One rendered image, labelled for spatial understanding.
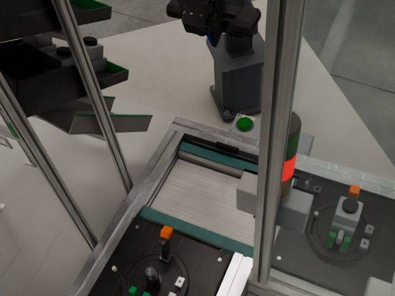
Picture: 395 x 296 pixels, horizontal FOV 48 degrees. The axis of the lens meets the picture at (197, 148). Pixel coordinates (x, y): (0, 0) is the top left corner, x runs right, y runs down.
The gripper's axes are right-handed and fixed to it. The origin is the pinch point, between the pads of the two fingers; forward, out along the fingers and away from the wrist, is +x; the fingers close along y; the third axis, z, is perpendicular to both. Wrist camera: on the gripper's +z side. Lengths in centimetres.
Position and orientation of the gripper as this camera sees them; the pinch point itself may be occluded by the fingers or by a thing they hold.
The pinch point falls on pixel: (214, 33)
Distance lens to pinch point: 97.5
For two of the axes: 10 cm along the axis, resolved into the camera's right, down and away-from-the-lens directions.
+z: -4.2, 7.4, -5.3
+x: 0.8, 6.0, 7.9
